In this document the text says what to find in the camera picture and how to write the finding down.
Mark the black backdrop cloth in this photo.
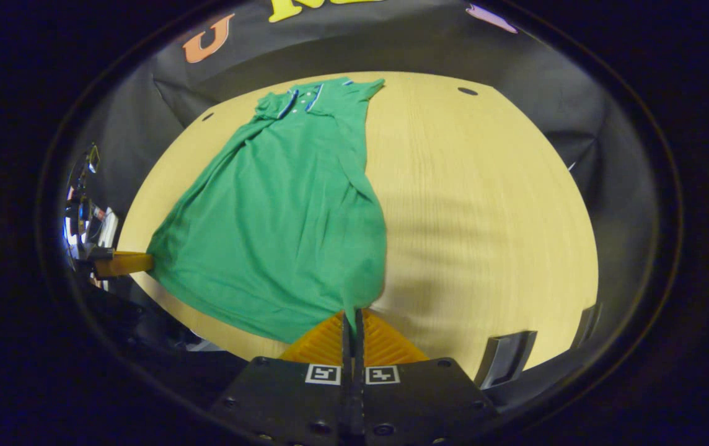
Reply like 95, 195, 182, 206
60, 0, 659, 385

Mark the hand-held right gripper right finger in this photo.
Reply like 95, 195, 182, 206
354, 308, 501, 446

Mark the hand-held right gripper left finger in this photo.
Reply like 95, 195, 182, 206
209, 308, 355, 446

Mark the green T-shirt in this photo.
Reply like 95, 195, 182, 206
146, 77, 388, 344

